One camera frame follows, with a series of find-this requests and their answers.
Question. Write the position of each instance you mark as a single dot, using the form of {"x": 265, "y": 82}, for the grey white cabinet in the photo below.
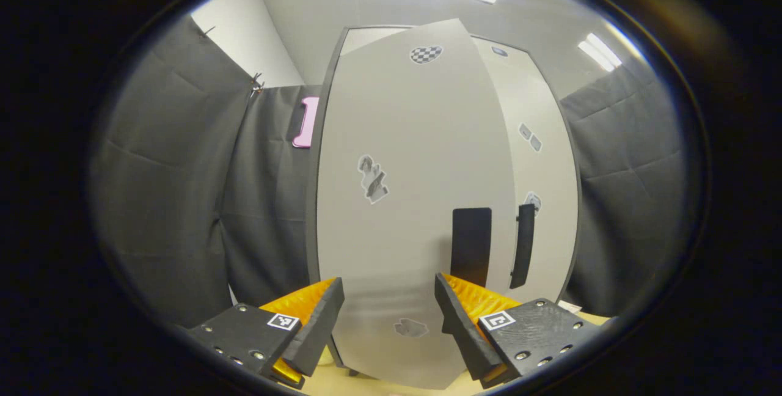
{"x": 313, "y": 200}

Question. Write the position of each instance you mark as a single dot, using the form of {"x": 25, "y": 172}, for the small ceiling light panel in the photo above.
{"x": 600, "y": 52}

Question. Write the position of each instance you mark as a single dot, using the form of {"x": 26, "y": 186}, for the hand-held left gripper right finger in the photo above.
{"x": 464, "y": 332}

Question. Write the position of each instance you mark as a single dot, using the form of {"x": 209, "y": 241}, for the black backdrop cloth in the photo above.
{"x": 171, "y": 200}

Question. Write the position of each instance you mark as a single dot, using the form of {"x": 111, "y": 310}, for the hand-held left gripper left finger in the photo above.
{"x": 317, "y": 329}

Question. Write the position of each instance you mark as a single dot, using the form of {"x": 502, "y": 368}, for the grey cabinet door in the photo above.
{"x": 550, "y": 170}
{"x": 397, "y": 139}

